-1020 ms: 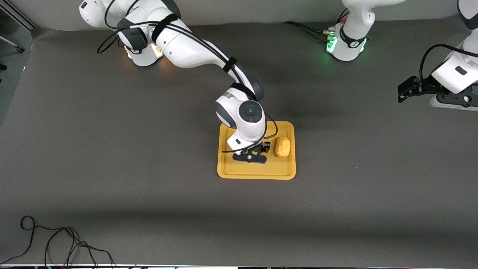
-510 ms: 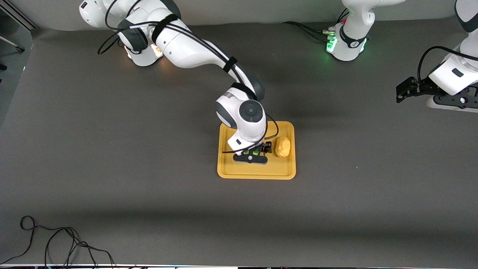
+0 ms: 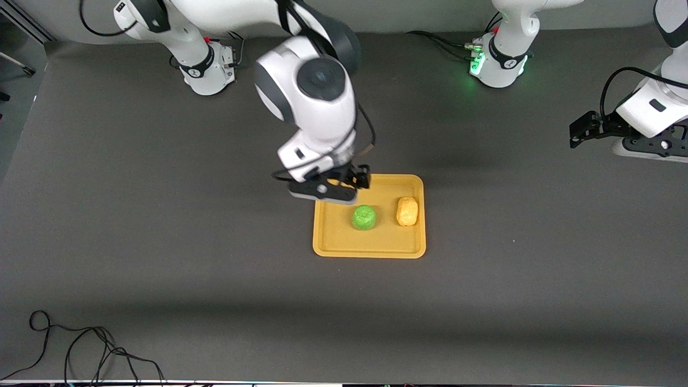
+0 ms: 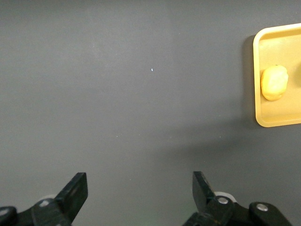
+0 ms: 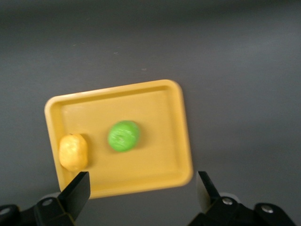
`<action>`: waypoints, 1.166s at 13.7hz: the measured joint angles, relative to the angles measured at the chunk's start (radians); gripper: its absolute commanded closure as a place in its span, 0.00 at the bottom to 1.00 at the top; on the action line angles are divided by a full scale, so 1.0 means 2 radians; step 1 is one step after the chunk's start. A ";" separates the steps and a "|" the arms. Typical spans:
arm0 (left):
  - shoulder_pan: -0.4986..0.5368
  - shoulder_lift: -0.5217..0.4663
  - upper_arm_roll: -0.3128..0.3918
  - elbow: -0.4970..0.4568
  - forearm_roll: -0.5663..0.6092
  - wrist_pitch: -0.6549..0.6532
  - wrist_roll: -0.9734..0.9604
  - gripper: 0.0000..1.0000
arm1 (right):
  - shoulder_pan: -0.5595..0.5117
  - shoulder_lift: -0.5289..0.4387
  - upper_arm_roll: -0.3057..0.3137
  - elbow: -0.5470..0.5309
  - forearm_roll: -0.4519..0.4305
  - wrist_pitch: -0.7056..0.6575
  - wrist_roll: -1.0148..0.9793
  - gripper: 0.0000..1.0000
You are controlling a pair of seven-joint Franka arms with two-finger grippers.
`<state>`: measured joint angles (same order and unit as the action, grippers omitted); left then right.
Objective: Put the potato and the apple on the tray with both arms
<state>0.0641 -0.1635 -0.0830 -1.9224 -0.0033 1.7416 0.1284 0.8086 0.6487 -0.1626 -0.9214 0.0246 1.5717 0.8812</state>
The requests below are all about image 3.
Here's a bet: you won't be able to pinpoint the green apple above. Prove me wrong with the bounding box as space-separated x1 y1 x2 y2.
351 204 377 231

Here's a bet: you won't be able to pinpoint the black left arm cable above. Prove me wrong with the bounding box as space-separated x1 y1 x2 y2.
600 66 688 122

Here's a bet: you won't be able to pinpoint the black left base cables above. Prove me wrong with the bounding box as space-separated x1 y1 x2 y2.
406 13 504 61

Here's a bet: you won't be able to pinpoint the yellow-brown potato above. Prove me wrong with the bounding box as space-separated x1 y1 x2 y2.
396 197 419 227

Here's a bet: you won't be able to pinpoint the black base cables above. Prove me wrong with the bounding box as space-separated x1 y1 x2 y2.
226 30 246 68
406 13 504 61

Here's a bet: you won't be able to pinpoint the black right base cables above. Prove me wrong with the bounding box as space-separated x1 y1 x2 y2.
226 30 246 68

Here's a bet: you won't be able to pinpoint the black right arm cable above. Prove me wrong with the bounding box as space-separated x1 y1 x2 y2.
78 0 377 182

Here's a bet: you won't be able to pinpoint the aluminium frame rail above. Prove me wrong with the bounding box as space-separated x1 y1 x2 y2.
0 0 58 45

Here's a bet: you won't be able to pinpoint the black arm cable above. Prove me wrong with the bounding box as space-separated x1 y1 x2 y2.
600 66 688 122
78 0 377 182

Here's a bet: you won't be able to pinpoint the black loose looped cable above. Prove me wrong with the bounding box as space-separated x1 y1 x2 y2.
0 310 165 385

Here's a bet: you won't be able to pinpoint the yellow plastic tray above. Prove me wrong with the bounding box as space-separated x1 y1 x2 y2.
312 173 427 259

